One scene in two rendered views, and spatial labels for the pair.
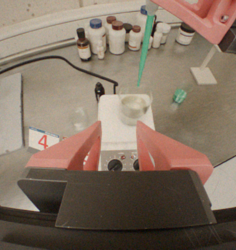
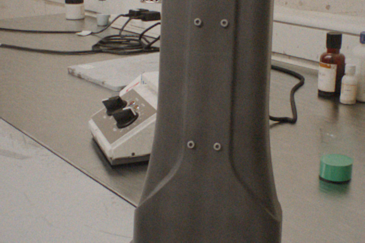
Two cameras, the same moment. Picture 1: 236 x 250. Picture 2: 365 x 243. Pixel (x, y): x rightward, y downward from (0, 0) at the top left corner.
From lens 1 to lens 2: 78 cm
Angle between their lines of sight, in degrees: 68
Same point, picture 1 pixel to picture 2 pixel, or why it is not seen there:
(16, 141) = (120, 82)
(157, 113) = not seen: hidden behind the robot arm
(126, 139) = (155, 82)
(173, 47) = not seen: outside the picture
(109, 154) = (130, 95)
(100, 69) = (313, 107)
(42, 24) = (323, 23)
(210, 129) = (284, 222)
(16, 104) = not seen: hidden behind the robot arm
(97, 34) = (357, 54)
